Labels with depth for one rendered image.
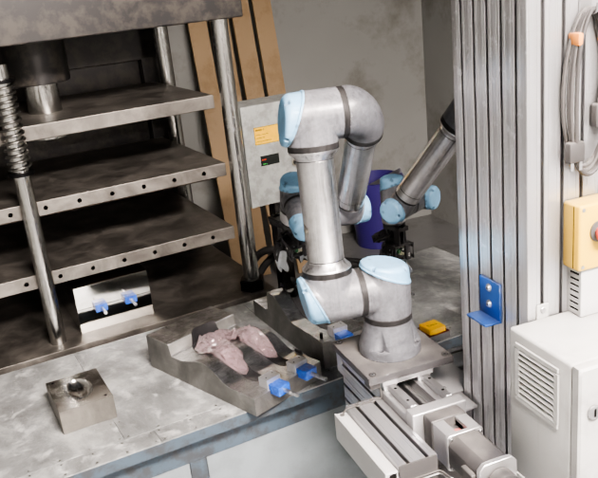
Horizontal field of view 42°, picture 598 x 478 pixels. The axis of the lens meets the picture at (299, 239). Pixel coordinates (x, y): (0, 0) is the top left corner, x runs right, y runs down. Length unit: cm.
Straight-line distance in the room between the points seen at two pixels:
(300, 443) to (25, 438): 78
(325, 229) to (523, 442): 61
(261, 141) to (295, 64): 262
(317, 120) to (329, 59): 403
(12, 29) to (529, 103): 164
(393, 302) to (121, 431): 86
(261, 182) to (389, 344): 136
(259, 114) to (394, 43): 302
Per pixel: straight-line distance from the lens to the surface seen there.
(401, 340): 185
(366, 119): 172
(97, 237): 310
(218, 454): 228
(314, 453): 244
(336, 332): 233
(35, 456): 222
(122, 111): 279
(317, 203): 172
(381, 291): 179
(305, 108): 168
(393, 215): 224
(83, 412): 226
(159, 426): 220
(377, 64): 587
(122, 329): 286
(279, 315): 255
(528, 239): 154
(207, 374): 227
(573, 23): 152
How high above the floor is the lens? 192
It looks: 19 degrees down
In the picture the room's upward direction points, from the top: 6 degrees counter-clockwise
